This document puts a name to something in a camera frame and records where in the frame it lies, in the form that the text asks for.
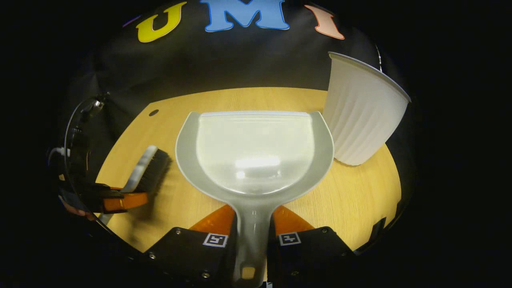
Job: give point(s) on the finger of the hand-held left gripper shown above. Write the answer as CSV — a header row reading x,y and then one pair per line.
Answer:
x,y
120,202

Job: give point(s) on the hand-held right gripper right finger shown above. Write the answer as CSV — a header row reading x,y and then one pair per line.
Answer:
x,y
308,256

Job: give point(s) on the white ribbed garbage bin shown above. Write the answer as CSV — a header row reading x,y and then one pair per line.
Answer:
x,y
360,116

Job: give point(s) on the grey plastic dustpan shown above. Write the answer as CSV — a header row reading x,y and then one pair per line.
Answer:
x,y
256,160

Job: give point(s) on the small white broom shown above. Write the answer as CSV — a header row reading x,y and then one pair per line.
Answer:
x,y
140,172

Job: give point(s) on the wooden desktop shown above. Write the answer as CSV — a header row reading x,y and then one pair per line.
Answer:
x,y
352,192

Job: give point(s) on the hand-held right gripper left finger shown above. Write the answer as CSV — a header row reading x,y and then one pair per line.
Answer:
x,y
188,256

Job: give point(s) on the black backdrop cloth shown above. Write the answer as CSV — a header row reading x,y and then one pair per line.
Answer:
x,y
240,60

